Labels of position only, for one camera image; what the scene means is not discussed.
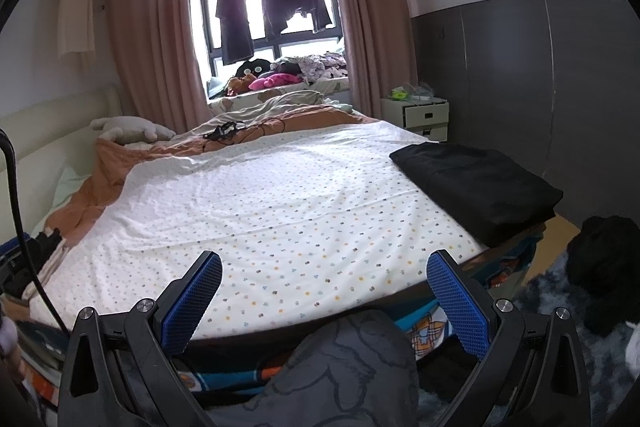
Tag grey plush toy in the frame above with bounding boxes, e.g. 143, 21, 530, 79
90, 116, 177, 144

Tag beige blanket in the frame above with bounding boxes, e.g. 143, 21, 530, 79
175, 90, 361, 142

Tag brown plush toy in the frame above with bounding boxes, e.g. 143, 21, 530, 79
226, 76, 261, 96

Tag orange duvet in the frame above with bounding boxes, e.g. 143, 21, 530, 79
32, 104, 381, 248

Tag black framed window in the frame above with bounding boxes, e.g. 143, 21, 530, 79
190, 0, 351, 80

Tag dark cloth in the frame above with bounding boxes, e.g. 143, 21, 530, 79
566, 216, 640, 335

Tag printed window seat cushion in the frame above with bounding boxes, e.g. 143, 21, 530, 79
206, 77, 351, 110

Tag black cable bundle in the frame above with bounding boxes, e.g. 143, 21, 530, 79
202, 121, 248, 142

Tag black plush toy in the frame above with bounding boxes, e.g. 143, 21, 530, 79
235, 58, 273, 80

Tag pink curtain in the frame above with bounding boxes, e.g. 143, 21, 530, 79
322, 0, 420, 130
107, 0, 211, 138

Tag person's grey printed pants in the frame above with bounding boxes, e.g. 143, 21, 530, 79
207, 309, 421, 427

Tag cream headboard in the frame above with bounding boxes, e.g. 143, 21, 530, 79
0, 84, 123, 233

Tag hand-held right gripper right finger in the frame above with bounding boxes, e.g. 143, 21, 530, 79
426, 249, 591, 427

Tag large black jacket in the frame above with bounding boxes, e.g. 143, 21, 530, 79
389, 143, 565, 248

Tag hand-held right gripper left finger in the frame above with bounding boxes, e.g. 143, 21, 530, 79
57, 250, 223, 427

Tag cartoon printed blanket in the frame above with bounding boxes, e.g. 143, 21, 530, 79
20, 227, 546, 413

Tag bed with floral sheet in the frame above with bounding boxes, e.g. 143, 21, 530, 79
30, 119, 493, 343

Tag grey shaggy rug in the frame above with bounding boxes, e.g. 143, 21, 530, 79
415, 252, 640, 427

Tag white nightstand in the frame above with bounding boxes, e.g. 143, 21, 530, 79
381, 96, 450, 142

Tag pale green pillow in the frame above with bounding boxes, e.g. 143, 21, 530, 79
52, 164, 93, 202

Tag beige hanging cloth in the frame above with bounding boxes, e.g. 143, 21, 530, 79
56, 0, 96, 58

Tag long dark hanging coat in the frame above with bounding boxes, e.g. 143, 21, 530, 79
215, 0, 254, 64

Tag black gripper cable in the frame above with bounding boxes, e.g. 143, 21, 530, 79
0, 129, 68, 335

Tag black folded garment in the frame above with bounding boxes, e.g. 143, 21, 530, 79
30, 228, 62, 258

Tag pink cloth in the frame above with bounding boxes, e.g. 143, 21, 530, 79
248, 73, 303, 92

